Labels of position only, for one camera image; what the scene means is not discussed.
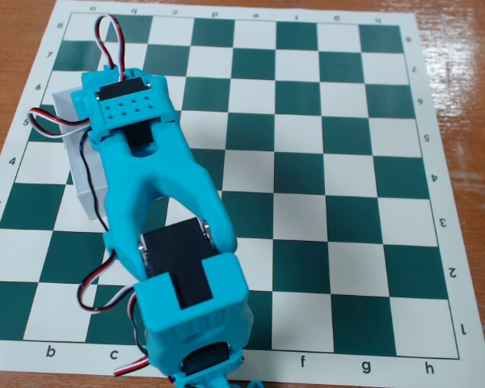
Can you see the white open cardboard box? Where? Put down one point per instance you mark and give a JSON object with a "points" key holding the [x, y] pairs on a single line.
{"points": [[78, 174]]}

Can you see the green and white chessboard mat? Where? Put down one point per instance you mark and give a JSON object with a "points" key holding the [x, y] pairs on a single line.
{"points": [[327, 182]]}

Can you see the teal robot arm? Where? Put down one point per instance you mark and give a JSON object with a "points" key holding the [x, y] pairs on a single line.
{"points": [[161, 190]]}

